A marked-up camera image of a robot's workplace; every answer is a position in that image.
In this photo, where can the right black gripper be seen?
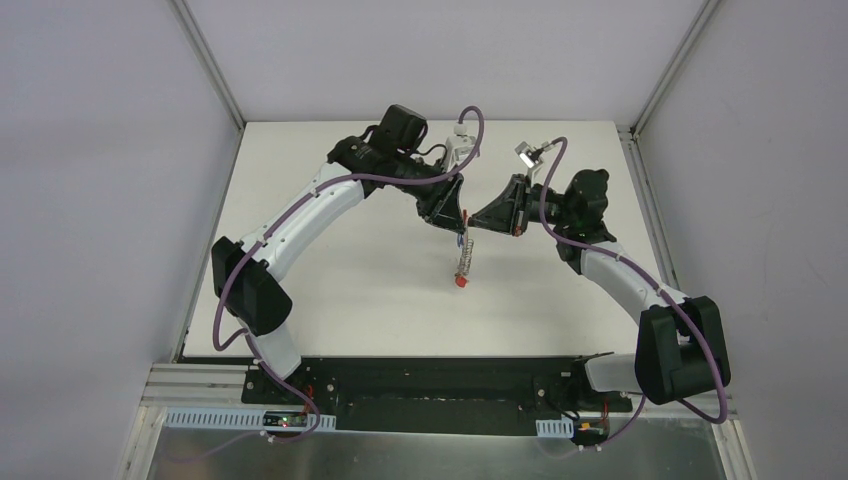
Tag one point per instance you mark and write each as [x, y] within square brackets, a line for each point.
[521, 206]

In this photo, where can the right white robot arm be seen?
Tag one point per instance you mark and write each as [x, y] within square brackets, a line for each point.
[680, 350]

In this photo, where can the grey red keyring holder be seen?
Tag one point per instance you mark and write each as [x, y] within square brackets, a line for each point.
[461, 276]

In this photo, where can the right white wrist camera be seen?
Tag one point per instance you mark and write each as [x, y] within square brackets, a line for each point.
[532, 157]

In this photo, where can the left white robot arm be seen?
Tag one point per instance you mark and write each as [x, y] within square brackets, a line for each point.
[248, 273]

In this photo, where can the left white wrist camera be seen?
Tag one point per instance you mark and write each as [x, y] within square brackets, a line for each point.
[458, 146]

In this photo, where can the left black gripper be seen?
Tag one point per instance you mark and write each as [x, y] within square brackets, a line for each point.
[433, 198]

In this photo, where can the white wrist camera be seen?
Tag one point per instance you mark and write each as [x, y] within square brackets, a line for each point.
[532, 157]
[458, 146]

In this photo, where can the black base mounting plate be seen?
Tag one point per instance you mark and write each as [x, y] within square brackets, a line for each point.
[502, 396]

